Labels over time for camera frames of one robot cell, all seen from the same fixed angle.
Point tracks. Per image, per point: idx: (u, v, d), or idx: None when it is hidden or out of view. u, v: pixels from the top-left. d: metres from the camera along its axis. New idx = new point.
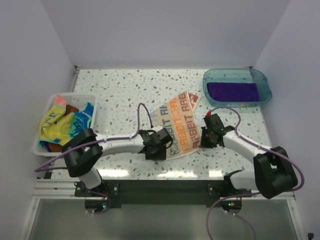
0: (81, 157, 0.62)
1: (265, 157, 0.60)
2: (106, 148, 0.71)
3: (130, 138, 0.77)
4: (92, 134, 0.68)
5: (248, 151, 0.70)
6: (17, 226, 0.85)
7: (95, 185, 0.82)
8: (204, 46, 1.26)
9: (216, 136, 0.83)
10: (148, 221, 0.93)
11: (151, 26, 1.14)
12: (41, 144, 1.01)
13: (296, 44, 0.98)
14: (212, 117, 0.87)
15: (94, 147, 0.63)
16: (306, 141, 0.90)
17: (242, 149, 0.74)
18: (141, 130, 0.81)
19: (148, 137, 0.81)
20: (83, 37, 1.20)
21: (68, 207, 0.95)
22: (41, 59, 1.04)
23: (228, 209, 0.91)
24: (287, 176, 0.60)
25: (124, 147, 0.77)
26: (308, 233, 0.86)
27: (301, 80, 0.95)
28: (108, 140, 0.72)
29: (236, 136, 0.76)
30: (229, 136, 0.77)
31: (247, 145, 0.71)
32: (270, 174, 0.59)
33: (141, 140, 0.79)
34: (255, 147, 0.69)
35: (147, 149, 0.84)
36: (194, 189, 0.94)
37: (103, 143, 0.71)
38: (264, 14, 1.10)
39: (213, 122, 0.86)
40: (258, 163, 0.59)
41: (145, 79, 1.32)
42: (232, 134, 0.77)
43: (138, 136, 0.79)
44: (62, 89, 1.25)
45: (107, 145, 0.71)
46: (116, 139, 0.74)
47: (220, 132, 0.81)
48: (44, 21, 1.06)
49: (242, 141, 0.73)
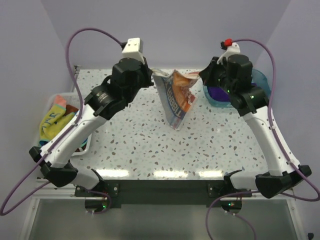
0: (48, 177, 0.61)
1: (289, 179, 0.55)
2: (55, 157, 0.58)
3: (76, 125, 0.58)
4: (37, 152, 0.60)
5: (272, 157, 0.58)
6: (16, 226, 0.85)
7: (94, 184, 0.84)
8: (204, 46, 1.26)
9: (238, 99, 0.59)
10: (148, 221, 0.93)
11: (151, 27, 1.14)
12: (41, 144, 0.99)
13: (295, 43, 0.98)
14: (243, 66, 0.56)
15: (44, 165, 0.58)
16: (306, 141, 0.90)
17: (265, 147, 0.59)
18: (88, 98, 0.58)
19: (103, 97, 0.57)
20: (83, 37, 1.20)
21: (68, 207, 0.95)
22: (41, 59, 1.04)
23: (228, 209, 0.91)
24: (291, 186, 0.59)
25: (77, 137, 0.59)
26: (308, 233, 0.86)
27: (301, 80, 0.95)
28: (53, 148, 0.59)
29: (267, 126, 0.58)
30: (258, 122, 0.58)
31: (276, 149, 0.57)
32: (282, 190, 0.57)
33: (91, 112, 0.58)
34: (284, 158, 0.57)
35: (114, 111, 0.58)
36: (194, 189, 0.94)
37: (49, 155, 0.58)
38: (264, 14, 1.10)
39: (238, 76, 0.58)
40: (281, 182, 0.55)
41: None
42: (262, 118, 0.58)
43: (85, 110, 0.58)
44: (62, 89, 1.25)
45: (54, 153, 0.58)
46: (61, 140, 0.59)
47: (247, 97, 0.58)
48: (44, 21, 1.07)
49: (273, 141, 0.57)
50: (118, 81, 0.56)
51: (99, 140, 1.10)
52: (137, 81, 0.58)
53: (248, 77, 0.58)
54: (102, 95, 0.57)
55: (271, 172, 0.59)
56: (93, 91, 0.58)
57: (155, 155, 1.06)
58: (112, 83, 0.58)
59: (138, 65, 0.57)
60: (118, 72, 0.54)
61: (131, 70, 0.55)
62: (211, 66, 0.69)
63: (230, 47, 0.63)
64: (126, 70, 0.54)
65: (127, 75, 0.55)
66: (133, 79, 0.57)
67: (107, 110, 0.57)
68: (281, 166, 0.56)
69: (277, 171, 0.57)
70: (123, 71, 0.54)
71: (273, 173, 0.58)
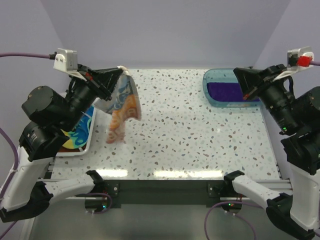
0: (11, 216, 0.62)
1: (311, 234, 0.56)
2: (9, 203, 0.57)
3: (16, 170, 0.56)
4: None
5: (305, 214, 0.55)
6: (17, 226, 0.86)
7: (90, 189, 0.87)
8: (204, 46, 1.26)
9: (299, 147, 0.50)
10: (148, 221, 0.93)
11: (151, 27, 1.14)
12: None
13: (295, 43, 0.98)
14: None
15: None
16: None
17: (301, 201, 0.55)
18: (22, 139, 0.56)
19: (31, 140, 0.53)
20: (82, 37, 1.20)
21: (67, 207, 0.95)
22: (41, 60, 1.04)
23: (228, 209, 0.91)
24: None
25: (21, 182, 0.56)
26: None
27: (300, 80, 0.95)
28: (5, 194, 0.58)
29: (318, 189, 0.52)
30: (311, 183, 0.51)
31: (313, 210, 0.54)
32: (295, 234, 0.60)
33: (26, 155, 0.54)
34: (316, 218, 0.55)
35: (51, 150, 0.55)
36: (195, 189, 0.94)
37: (3, 202, 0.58)
38: (263, 14, 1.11)
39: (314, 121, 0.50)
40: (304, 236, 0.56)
41: (145, 79, 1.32)
42: (318, 181, 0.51)
43: (22, 154, 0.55)
44: (62, 89, 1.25)
45: (6, 200, 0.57)
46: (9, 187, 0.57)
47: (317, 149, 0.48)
48: (44, 21, 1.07)
49: (315, 204, 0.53)
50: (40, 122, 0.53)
51: (99, 140, 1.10)
52: (59, 114, 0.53)
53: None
54: (33, 135, 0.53)
55: (292, 216, 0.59)
56: (25, 130, 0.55)
57: (154, 155, 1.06)
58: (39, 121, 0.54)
59: (48, 98, 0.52)
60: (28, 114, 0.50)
61: (40, 111, 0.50)
62: (264, 85, 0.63)
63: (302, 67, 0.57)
64: (35, 111, 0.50)
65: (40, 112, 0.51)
66: (53, 113, 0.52)
67: (42, 151, 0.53)
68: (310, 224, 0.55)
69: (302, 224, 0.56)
70: (32, 112, 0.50)
71: (294, 218, 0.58)
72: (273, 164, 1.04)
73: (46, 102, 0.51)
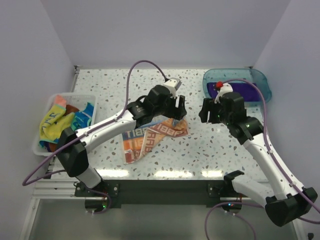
0: (69, 160, 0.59)
1: (294, 201, 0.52)
2: (91, 141, 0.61)
3: (116, 120, 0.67)
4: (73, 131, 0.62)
5: (275, 181, 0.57)
6: (17, 226, 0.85)
7: (95, 183, 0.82)
8: (204, 46, 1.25)
9: (236, 130, 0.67)
10: (148, 221, 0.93)
11: (150, 26, 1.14)
12: (41, 144, 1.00)
13: (295, 43, 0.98)
14: (236, 100, 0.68)
15: (78, 145, 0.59)
16: (305, 140, 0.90)
17: (267, 171, 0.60)
18: (130, 105, 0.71)
19: (138, 109, 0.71)
20: (82, 37, 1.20)
21: (68, 207, 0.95)
22: (41, 59, 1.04)
23: (228, 209, 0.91)
24: (302, 213, 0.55)
25: (113, 131, 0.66)
26: (308, 233, 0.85)
27: (300, 80, 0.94)
28: (91, 132, 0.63)
29: (265, 149, 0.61)
30: (256, 147, 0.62)
31: (277, 172, 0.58)
32: (289, 214, 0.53)
33: (131, 115, 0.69)
34: (287, 182, 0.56)
35: (142, 123, 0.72)
36: (194, 189, 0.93)
37: (86, 137, 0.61)
38: (263, 13, 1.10)
39: (235, 109, 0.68)
40: (286, 205, 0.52)
41: (145, 79, 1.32)
42: (260, 143, 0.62)
43: (126, 113, 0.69)
44: (62, 89, 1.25)
45: (91, 137, 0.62)
46: (98, 129, 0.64)
47: (242, 127, 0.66)
48: (44, 20, 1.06)
49: (272, 164, 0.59)
50: (151, 101, 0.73)
51: None
52: (162, 105, 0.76)
53: (242, 110, 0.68)
54: (139, 109, 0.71)
55: (276, 196, 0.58)
56: (132, 102, 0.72)
57: (154, 155, 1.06)
58: (147, 101, 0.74)
59: (168, 92, 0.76)
60: (159, 94, 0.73)
61: (164, 95, 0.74)
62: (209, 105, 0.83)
63: (222, 87, 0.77)
64: (162, 95, 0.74)
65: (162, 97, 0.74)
66: (163, 101, 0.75)
67: (140, 120, 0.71)
68: (285, 189, 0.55)
69: (282, 194, 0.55)
70: (160, 94, 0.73)
71: (279, 197, 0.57)
72: None
73: (168, 92, 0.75)
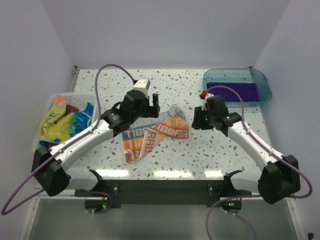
0: (47, 180, 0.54)
1: (276, 167, 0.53)
2: (67, 157, 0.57)
3: (91, 132, 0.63)
4: (46, 150, 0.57)
5: (257, 155, 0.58)
6: (17, 226, 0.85)
7: (93, 184, 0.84)
8: (204, 46, 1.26)
9: (219, 123, 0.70)
10: (148, 222, 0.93)
11: (150, 26, 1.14)
12: (41, 144, 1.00)
13: (295, 43, 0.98)
14: (216, 98, 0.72)
15: (53, 163, 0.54)
16: (305, 140, 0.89)
17: (249, 149, 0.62)
18: (104, 114, 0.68)
19: (114, 117, 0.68)
20: (83, 37, 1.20)
21: (68, 207, 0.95)
22: (41, 59, 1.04)
23: (228, 209, 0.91)
24: (292, 184, 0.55)
25: (89, 143, 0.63)
26: (308, 233, 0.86)
27: (300, 80, 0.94)
28: (66, 148, 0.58)
29: (244, 131, 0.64)
30: (236, 131, 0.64)
31: (256, 146, 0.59)
32: (275, 183, 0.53)
33: (106, 125, 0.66)
34: (266, 151, 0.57)
35: (120, 129, 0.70)
36: (194, 189, 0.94)
37: (61, 154, 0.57)
38: (263, 13, 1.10)
39: (217, 106, 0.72)
40: (268, 172, 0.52)
41: (145, 79, 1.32)
42: (238, 128, 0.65)
43: (101, 123, 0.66)
44: (62, 89, 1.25)
45: (67, 153, 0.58)
46: (74, 143, 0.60)
47: (224, 121, 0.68)
48: (44, 20, 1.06)
49: (251, 140, 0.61)
50: (127, 106, 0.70)
51: None
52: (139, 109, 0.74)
53: (223, 108, 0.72)
54: (115, 116, 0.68)
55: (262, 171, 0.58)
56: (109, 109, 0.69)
57: (154, 155, 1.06)
58: (122, 107, 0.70)
59: (143, 96, 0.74)
60: (133, 98, 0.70)
61: (139, 99, 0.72)
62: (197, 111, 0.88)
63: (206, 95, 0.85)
64: (137, 99, 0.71)
65: (137, 102, 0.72)
66: (138, 106, 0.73)
67: (117, 128, 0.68)
68: (265, 159, 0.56)
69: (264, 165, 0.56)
70: (134, 99, 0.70)
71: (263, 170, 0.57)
72: None
73: (143, 97, 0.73)
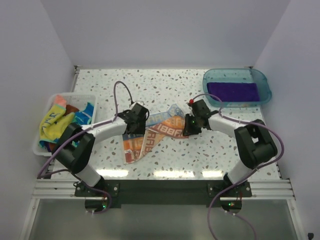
0: (76, 151, 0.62)
1: (245, 128, 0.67)
2: (96, 134, 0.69)
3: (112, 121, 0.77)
4: (78, 127, 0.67)
5: (231, 128, 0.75)
6: (17, 226, 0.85)
7: (96, 180, 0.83)
8: (204, 46, 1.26)
9: (203, 121, 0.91)
10: (148, 222, 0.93)
11: (150, 26, 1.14)
12: (41, 144, 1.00)
13: (295, 43, 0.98)
14: (198, 102, 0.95)
15: (86, 135, 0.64)
16: (305, 141, 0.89)
17: (226, 127, 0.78)
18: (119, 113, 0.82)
19: (126, 116, 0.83)
20: (83, 37, 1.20)
21: (68, 207, 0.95)
22: (41, 59, 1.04)
23: (228, 209, 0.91)
24: (266, 144, 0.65)
25: (109, 129, 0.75)
26: (308, 233, 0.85)
27: (300, 80, 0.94)
28: (95, 127, 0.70)
29: (220, 117, 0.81)
30: (214, 119, 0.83)
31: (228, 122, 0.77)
32: (248, 142, 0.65)
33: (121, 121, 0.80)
34: (236, 122, 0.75)
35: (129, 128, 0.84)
36: (194, 189, 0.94)
37: (92, 130, 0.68)
38: (263, 14, 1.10)
39: (199, 107, 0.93)
40: (238, 133, 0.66)
41: (145, 79, 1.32)
42: (215, 116, 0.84)
43: (118, 119, 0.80)
44: (62, 89, 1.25)
45: (96, 131, 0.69)
46: (101, 126, 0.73)
47: (205, 118, 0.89)
48: (43, 20, 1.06)
49: (225, 120, 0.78)
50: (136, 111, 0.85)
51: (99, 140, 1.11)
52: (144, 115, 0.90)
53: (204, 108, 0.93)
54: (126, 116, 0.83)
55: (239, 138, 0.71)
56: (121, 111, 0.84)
57: (154, 155, 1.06)
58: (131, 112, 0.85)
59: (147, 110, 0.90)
60: (142, 106, 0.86)
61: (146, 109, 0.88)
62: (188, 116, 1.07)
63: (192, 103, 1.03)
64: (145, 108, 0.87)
65: (144, 109, 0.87)
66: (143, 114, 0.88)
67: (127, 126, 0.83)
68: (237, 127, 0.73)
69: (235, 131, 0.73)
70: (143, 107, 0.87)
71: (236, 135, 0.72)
72: (273, 164, 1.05)
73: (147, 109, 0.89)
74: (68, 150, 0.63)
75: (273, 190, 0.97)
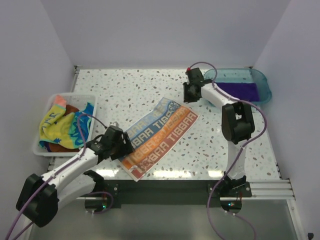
0: (39, 206, 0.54)
1: (232, 106, 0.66)
2: (60, 182, 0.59)
3: (80, 157, 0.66)
4: (38, 177, 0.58)
5: (220, 102, 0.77)
6: (17, 226, 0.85)
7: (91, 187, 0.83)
8: (204, 46, 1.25)
9: (195, 87, 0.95)
10: (148, 222, 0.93)
11: (150, 26, 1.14)
12: (41, 144, 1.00)
13: (295, 43, 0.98)
14: (193, 70, 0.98)
15: (46, 188, 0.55)
16: (304, 141, 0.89)
17: (215, 99, 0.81)
18: (88, 143, 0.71)
19: (97, 145, 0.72)
20: (83, 37, 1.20)
21: (68, 207, 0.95)
22: (41, 59, 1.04)
23: (228, 209, 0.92)
24: (245, 124, 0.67)
25: (78, 169, 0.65)
26: (308, 233, 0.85)
27: (299, 80, 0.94)
28: (58, 173, 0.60)
29: (212, 88, 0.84)
30: (206, 88, 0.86)
31: (218, 96, 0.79)
32: (231, 120, 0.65)
33: (92, 152, 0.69)
34: (226, 98, 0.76)
35: (104, 156, 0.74)
36: (194, 188, 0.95)
37: (54, 179, 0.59)
38: (263, 14, 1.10)
39: (194, 74, 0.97)
40: (225, 109, 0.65)
41: (145, 79, 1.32)
42: (209, 86, 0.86)
43: (86, 151, 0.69)
44: (62, 89, 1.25)
45: (59, 178, 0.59)
46: (65, 168, 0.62)
47: (198, 84, 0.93)
48: (43, 20, 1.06)
49: (215, 92, 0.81)
50: (109, 136, 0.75)
51: None
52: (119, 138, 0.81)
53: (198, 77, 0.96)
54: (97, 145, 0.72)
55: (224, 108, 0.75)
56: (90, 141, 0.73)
57: (159, 156, 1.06)
58: (104, 138, 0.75)
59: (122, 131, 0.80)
60: (115, 129, 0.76)
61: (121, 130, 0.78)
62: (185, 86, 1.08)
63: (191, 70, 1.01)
64: (119, 130, 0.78)
65: (118, 132, 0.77)
66: (118, 138, 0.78)
67: (101, 155, 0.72)
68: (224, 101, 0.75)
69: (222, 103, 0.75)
70: (116, 130, 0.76)
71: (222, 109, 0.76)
72: (273, 164, 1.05)
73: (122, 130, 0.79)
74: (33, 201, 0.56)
75: (273, 190, 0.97)
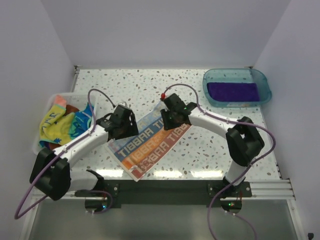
0: (53, 177, 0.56)
1: (235, 130, 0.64)
2: (71, 156, 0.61)
3: (90, 134, 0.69)
4: (49, 151, 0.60)
5: (218, 127, 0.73)
6: (16, 226, 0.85)
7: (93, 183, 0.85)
8: (204, 46, 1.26)
9: (181, 116, 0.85)
10: (148, 222, 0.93)
11: (150, 26, 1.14)
12: (41, 144, 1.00)
13: (295, 43, 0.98)
14: (171, 97, 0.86)
15: (58, 161, 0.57)
16: (304, 141, 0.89)
17: (211, 125, 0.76)
18: (98, 121, 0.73)
19: (107, 122, 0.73)
20: (83, 37, 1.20)
21: (68, 207, 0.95)
22: (41, 59, 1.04)
23: (228, 209, 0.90)
24: (255, 143, 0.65)
25: (88, 145, 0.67)
26: (308, 233, 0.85)
27: (299, 80, 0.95)
28: (69, 148, 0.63)
29: (201, 114, 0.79)
30: (195, 115, 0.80)
31: (216, 121, 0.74)
32: (241, 145, 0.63)
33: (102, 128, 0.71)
34: (224, 122, 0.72)
35: (113, 133, 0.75)
36: (194, 189, 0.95)
37: (65, 153, 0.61)
38: (263, 14, 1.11)
39: (174, 102, 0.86)
40: (230, 136, 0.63)
41: (145, 79, 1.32)
42: (198, 113, 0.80)
43: (97, 128, 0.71)
44: (62, 89, 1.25)
45: (71, 152, 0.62)
46: (77, 144, 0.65)
47: (184, 112, 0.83)
48: (44, 20, 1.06)
49: (207, 117, 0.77)
50: (118, 115, 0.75)
51: None
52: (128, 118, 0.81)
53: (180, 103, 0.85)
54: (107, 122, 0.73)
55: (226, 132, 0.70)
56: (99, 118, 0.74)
57: (159, 156, 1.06)
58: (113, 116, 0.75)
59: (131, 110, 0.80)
60: (124, 108, 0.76)
61: (130, 109, 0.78)
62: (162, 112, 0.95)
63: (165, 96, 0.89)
64: (128, 109, 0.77)
65: (128, 111, 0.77)
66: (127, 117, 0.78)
67: (110, 132, 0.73)
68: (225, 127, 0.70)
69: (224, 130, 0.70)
70: (125, 109, 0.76)
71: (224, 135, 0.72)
72: (273, 164, 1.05)
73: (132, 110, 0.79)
74: (45, 175, 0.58)
75: (273, 190, 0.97)
